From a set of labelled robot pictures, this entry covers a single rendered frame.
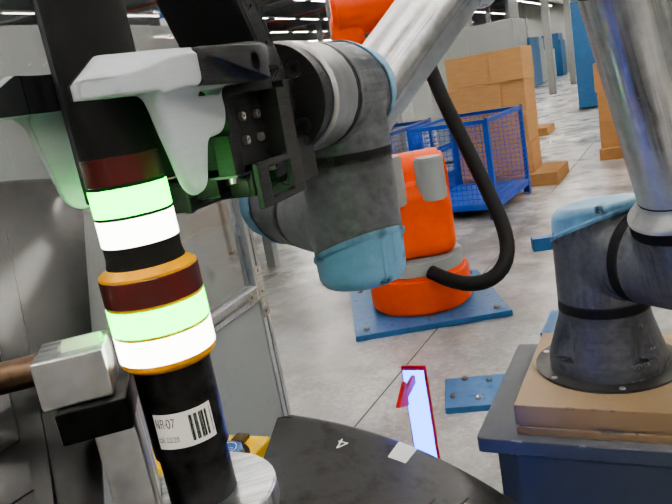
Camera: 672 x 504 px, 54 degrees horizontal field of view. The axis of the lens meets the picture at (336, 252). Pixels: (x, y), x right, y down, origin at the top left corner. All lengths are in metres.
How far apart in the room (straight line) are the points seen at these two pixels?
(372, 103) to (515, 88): 7.67
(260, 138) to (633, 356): 0.67
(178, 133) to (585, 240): 0.68
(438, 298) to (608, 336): 3.27
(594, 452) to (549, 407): 0.07
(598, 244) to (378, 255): 0.41
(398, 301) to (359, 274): 3.66
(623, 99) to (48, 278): 0.56
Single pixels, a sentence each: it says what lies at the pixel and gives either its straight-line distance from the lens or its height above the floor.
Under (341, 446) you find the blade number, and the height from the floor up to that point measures 1.18.
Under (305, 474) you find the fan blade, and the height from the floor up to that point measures 1.18.
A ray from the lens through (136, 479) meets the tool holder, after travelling 0.33.
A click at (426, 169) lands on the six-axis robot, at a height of 0.93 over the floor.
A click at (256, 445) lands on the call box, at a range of 0.84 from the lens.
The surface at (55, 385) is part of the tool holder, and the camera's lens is 0.31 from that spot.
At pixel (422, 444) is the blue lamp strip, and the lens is 0.70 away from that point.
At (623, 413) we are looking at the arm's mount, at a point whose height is 1.04.
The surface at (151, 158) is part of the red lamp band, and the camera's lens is 0.29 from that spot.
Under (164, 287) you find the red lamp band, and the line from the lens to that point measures 0.29.
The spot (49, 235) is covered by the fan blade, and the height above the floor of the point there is 1.41.
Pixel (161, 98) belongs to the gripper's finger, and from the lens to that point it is 0.27.
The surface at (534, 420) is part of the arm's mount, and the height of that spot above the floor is 1.02.
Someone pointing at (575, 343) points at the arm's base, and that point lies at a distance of 0.94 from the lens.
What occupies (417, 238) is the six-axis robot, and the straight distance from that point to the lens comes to 4.11.
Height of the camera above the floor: 1.46
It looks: 13 degrees down
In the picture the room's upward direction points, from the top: 10 degrees counter-clockwise
